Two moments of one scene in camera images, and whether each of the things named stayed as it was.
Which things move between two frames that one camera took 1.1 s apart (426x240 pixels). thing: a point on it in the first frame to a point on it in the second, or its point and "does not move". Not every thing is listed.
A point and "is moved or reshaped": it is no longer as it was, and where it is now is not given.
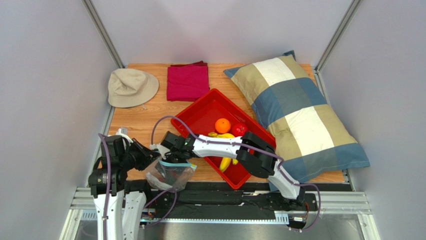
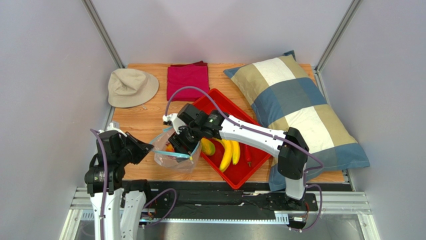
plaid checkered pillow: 311,139 does not move
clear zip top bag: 165,176 is moved or reshaped
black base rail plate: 218,197 does not move
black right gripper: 173,156 to 183,143
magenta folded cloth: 188,82 does not move
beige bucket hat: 129,87 does not move
